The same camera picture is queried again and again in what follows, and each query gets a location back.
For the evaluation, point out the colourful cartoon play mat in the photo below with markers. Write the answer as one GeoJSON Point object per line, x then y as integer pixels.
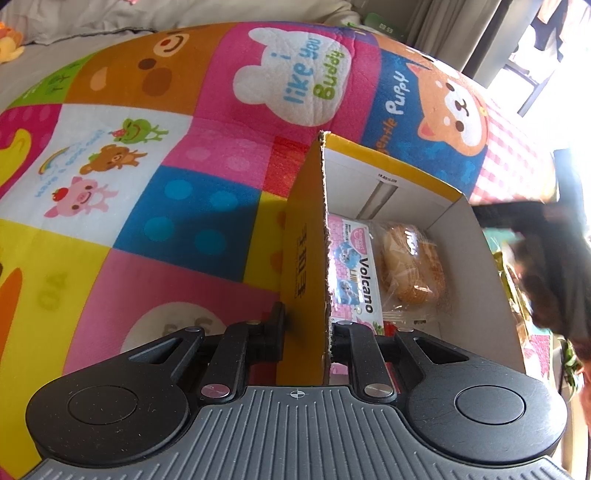
{"type": "Point", "coordinates": [161, 184]}

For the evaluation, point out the yellow cardboard box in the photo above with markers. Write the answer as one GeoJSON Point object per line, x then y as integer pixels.
{"type": "Point", "coordinates": [307, 258]}

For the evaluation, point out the clear packaged grain bar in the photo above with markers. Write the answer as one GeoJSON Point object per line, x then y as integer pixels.
{"type": "Point", "coordinates": [516, 309]}

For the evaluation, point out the grey bed pillow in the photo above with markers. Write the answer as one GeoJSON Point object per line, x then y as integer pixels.
{"type": "Point", "coordinates": [184, 14]}

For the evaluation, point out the orange plush toy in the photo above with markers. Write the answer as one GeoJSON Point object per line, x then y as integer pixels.
{"type": "Point", "coordinates": [9, 44]}

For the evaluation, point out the grey curtain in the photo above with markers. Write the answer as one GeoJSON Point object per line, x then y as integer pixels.
{"type": "Point", "coordinates": [452, 32]}

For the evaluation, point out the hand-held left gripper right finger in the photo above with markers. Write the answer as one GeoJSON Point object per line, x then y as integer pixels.
{"type": "Point", "coordinates": [344, 339]}

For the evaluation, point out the small packaged bread bun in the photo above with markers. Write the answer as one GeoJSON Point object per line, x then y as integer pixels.
{"type": "Point", "coordinates": [411, 265]}

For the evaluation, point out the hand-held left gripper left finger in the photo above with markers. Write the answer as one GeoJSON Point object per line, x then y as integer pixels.
{"type": "Point", "coordinates": [270, 339]}

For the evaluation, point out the pink and white snack packet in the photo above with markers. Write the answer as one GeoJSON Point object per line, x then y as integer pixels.
{"type": "Point", "coordinates": [358, 267]}

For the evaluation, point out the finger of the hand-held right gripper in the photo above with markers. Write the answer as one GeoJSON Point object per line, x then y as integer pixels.
{"type": "Point", "coordinates": [508, 214]}

